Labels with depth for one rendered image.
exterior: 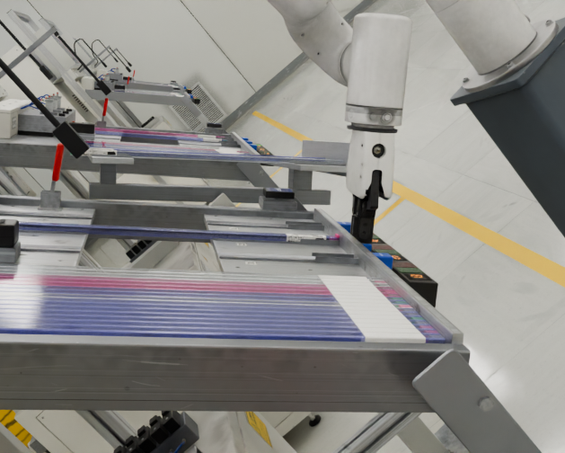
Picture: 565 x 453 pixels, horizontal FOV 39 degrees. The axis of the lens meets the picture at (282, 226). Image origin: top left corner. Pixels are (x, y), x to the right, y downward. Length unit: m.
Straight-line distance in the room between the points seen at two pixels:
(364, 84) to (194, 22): 7.65
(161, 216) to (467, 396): 0.77
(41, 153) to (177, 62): 6.67
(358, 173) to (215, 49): 7.65
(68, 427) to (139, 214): 1.09
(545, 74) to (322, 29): 0.42
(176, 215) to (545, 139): 0.65
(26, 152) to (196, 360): 1.49
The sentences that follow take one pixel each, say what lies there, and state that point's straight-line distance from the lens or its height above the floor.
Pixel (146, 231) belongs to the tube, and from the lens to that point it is 1.18.
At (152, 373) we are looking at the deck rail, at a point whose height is 0.90.
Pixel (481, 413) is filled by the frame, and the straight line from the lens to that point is 0.75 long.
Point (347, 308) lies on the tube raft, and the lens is 0.85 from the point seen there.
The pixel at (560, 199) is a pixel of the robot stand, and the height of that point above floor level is 0.44.
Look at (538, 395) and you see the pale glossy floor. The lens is 1.93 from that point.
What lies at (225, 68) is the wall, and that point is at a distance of 8.80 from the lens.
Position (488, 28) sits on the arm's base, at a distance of 1.44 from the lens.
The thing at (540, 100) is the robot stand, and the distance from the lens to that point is 1.44.
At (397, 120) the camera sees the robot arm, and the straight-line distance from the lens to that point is 1.18.
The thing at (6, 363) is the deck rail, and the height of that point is 0.99.
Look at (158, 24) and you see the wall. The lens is 8.76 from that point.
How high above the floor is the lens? 1.11
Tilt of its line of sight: 15 degrees down
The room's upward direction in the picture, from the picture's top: 41 degrees counter-clockwise
